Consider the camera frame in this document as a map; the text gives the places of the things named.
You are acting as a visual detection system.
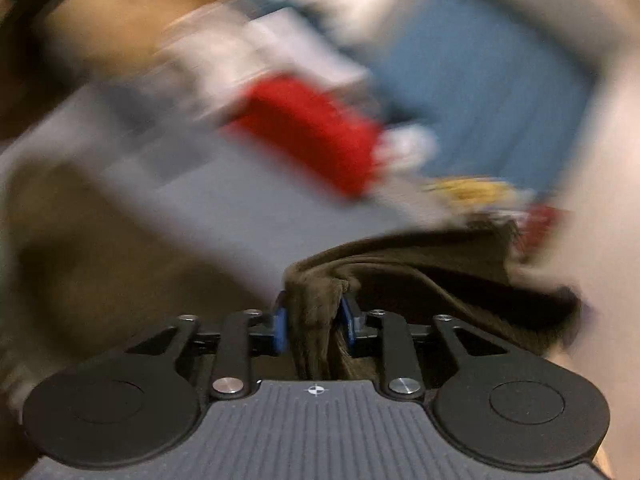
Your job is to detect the white folded blanket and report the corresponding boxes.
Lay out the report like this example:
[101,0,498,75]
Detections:
[160,12,373,116]

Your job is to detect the grey bed mattress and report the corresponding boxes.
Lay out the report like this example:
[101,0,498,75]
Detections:
[0,80,441,306]

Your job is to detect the red folded quilt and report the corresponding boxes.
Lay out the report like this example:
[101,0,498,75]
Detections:
[224,74,387,202]

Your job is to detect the yellow plush toy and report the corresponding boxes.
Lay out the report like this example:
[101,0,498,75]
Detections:
[424,176,518,208]

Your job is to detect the white plush toy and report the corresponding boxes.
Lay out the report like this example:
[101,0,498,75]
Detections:
[380,125,440,181]

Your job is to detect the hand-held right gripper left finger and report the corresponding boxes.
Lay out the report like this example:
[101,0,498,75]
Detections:
[122,296,289,401]

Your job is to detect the wooden headboard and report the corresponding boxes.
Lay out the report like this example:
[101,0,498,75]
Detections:
[42,0,211,81]

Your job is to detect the blue curtain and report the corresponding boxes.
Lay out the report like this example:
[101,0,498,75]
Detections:
[369,0,601,197]

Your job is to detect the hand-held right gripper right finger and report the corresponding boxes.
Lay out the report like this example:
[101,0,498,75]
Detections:
[340,296,507,400]

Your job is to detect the maroon cushion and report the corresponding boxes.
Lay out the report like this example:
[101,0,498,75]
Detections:
[517,204,568,261]

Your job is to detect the olive brown corduroy pants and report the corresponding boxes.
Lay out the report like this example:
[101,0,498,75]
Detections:
[0,160,585,386]

